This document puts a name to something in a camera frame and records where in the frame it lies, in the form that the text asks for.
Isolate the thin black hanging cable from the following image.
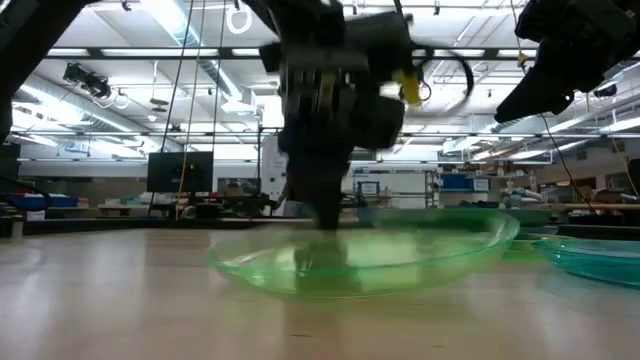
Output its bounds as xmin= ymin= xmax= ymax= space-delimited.
xmin=159 ymin=0 xmax=196 ymax=154
xmin=211 ymin=0 xmax=225 ymax=153

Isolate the opaque green plastic plate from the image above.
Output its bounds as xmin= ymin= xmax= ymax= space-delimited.
xmin=499 ymin=208 xmax=554 ymax=229

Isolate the blue storage bin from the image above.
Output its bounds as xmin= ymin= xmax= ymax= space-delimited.
xmin=9 ymin=194 xmax=80 ymax=210

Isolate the grey-blue plastic plate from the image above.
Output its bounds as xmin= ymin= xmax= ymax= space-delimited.
xmin=519 ymin=224 xmax=560 ymax=236

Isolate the wooden bench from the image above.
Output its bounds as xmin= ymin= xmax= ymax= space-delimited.
xmin=97 ymin=203 xmax=151 ymax=218

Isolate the black overhead light beam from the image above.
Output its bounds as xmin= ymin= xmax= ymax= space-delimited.
xmin=44 ymin=47 xmax=640 ymax=62

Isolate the black sagging cable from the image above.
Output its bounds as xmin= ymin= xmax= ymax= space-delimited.
xmin=509 ymin=0 xmax=596 ymax=214

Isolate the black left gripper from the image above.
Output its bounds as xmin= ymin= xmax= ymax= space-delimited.
xmin=249 ymin=0 xmax=417 ymax=231

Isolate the transparent blue plastic plate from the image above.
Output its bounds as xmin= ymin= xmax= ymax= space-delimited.
xmin=531 ymin=238 xmax=640 ymax=290

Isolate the white cable loop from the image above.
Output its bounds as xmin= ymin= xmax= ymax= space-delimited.
xmin=225 ymin=3 xmax=253 ymax=36

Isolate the blue shelf bin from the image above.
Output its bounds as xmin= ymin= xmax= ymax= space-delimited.
xmin=442 ymin=173 xmax=474 ymax=190

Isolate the black monitor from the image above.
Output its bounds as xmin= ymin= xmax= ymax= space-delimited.
xmin=146 ymin=151 xmax=215 ymax=195

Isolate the yellow hanging cable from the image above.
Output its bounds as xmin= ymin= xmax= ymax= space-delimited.
xmin=174 ymin=0 xmax=207 ymax=219

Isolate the yellow tape strip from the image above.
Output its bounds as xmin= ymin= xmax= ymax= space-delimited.
xmin=392 ymin=68 xmax=422 ymax=106

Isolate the long black ceiling camera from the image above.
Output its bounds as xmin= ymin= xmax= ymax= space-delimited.
xmin=62 ymin=62 xmax=113 ymax=100

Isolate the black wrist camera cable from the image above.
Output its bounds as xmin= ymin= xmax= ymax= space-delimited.
xmin=447 ymin=48 xmax=475 ymax=109

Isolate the transparent green plastic plate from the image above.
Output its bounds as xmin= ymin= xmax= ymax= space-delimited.
xmin=206 ymin=206 xmax=522 ymax=302
xmin=499 ymin=232 xmax=574 ymax=262

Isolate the long wooden plank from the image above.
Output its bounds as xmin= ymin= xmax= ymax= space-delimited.
xmin=522 ymin=202 xmax=640 ymax=211

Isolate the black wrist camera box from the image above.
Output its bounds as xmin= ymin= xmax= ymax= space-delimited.
xmin=357 ymin=93 xmax=406 ymax=151

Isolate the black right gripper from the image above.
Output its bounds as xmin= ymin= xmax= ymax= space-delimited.
xmin=493 ymin=0 xmax=629 ymax=125

